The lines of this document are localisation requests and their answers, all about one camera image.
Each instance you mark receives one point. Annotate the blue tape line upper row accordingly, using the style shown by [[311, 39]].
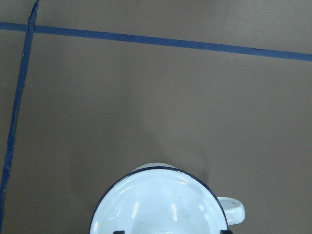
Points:
[[172, 43]]

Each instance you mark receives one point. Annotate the white enamel cup lid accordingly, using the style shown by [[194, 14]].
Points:
[[158, 201]]

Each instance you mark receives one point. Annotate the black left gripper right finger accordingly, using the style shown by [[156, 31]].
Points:
[[226, 232]]

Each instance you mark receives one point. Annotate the white enamel mug blue rim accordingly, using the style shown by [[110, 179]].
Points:
[[234, 210]]

